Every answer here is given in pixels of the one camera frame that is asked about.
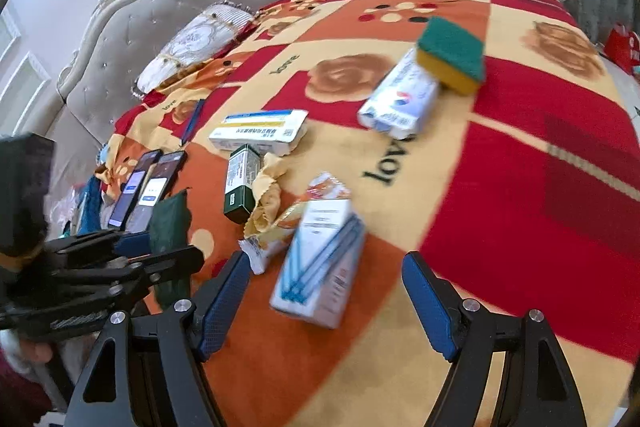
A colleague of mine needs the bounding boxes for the blue cloth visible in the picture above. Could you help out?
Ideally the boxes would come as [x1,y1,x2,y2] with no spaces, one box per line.
[74,186,104,236]

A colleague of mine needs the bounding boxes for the white yellow blue medicine box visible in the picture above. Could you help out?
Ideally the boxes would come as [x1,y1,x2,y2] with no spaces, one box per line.
[208,108,310,156]

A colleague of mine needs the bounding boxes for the dark green medicine box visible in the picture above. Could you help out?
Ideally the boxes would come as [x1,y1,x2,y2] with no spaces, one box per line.
[223,144,265,226]

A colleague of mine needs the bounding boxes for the white snack wrapper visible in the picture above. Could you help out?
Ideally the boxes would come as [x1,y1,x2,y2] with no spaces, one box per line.
[238,234,291,276]

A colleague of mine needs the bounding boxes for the grey tufted headboard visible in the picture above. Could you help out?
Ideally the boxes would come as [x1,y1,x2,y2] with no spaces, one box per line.
[57,0,296,148]

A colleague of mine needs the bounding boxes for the blue white wrapped box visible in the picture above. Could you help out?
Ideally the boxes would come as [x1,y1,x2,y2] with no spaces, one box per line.
[357,46,441,140]

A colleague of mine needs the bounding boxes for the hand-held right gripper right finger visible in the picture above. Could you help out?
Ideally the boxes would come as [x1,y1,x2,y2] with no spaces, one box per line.
[401,250,589,427]

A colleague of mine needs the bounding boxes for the crumpled yellow wrapper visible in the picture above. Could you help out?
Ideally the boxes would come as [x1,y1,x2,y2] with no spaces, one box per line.
[244,154,296,248]

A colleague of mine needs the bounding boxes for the white box with blue lines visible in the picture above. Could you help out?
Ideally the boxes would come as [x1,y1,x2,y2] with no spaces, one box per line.
[269,198,369,331]

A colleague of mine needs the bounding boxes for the yellow green sponge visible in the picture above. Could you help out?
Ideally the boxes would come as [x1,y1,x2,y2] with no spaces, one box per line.
[416,16,489,97]

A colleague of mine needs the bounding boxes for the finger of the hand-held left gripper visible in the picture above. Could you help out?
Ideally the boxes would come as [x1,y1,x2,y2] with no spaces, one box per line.
[45,229,154,258]
[50,245,206,308]

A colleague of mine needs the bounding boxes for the large white embroidered pillow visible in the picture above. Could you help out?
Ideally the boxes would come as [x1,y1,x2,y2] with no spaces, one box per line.
[133,1,256,97]

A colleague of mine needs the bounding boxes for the person's left forearm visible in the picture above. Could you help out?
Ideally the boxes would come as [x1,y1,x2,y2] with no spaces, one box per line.
[0,336,57,427]

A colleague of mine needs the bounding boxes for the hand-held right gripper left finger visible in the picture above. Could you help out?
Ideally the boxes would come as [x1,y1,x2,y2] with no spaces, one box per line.
[64,251,252,427]

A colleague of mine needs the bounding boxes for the dark green cloth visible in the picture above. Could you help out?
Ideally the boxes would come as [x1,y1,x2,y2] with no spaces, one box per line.
[149,189,194,308]

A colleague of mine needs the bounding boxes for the red bag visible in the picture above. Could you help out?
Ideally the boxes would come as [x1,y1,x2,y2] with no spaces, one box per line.
[602,22,640,76]

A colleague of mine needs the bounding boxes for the orange red printed blanket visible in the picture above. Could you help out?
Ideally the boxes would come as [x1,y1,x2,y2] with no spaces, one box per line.
[95,0,640,427]

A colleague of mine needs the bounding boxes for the black smartphone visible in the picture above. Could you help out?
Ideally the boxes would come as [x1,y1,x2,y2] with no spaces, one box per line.
[124,150,189,236]
[107,149,164,228]

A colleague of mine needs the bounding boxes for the orange snack wrapper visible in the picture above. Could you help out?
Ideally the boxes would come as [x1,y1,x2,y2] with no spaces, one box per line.
[277,171,354,228]

